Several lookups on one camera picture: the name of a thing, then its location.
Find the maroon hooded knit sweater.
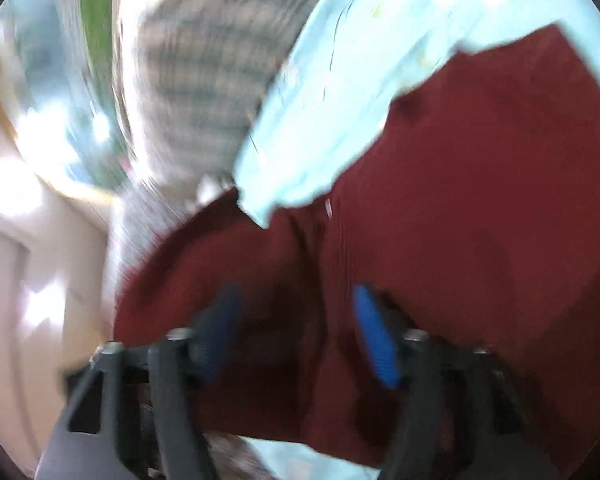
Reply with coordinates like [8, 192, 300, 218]
[112, 22, 600, 480]

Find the light blue floral bed sheet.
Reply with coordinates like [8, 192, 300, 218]
[232, 0, 600, 480]

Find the beige plaid quilt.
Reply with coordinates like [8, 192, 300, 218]
[112, 0, 351, 201]

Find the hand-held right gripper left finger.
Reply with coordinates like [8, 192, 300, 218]
[37, 284, 244, 480]

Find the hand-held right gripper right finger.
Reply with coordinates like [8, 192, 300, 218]
[352, 284, 561, 480]

